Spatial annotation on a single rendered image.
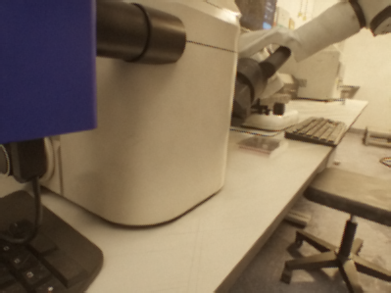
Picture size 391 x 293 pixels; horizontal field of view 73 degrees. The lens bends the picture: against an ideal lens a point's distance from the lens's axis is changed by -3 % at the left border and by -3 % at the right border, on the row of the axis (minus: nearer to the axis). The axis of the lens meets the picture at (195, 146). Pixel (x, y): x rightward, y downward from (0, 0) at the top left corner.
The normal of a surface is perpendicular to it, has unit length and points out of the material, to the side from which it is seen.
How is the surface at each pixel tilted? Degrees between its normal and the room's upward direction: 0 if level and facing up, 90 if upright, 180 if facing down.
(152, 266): 0
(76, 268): 4
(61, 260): 4
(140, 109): 91
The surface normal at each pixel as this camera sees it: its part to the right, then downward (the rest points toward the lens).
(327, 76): -0.56, 0.18
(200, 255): 0.07, -0.96
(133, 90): 0.06, 0.28
